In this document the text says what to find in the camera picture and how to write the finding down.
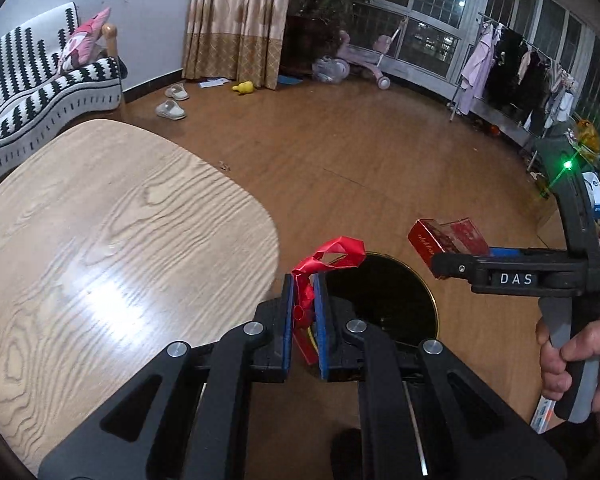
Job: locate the lilac garment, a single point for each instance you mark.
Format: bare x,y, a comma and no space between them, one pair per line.
475,70

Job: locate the blue mat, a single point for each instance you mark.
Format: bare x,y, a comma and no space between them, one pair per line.
290,80

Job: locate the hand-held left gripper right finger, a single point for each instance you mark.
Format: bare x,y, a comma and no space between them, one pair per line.
322,325

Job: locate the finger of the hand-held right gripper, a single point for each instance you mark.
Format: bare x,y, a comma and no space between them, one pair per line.
525,252
455,265

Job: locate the pink children's tricycle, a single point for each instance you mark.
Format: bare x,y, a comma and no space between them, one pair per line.
370,57

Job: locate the white orange small box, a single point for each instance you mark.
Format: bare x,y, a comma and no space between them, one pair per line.
542,412

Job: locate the pale pink garment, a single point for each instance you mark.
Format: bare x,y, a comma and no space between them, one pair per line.
524,65

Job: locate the cardboard box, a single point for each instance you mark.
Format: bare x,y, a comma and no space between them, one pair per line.
550,225

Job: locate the red plastic wrapper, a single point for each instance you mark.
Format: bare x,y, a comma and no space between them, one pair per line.
340,247

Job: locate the white garment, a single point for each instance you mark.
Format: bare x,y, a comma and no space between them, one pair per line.
562,95

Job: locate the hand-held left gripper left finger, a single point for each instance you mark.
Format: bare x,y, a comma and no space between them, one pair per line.
287,320

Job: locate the person's dark shoe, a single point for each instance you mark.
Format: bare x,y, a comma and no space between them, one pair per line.
347,455

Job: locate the red cigarette box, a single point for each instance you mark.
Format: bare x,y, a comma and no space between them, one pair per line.
425,240

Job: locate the black gold-rimmed trash bin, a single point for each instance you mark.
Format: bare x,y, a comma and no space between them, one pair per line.
390,300

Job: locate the metal clothes rack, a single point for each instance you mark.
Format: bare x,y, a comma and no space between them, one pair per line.
510,120

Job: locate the black garments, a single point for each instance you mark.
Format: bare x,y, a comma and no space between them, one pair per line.
507,70

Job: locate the large barred window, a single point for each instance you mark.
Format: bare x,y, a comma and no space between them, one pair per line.
430,10

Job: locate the yellow duck toy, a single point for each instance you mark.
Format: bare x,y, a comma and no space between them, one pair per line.
244,88

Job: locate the beige patterned curtain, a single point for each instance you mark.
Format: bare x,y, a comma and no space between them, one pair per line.
235,25

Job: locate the pink cartoon pillow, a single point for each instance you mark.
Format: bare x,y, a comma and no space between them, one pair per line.
80,42

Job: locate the wooden sofa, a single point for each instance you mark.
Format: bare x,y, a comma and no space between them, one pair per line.
111,35

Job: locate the white bulky toy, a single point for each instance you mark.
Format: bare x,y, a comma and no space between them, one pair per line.
330,70

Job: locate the white paper sheet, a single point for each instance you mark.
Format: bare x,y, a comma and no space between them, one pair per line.
214,83

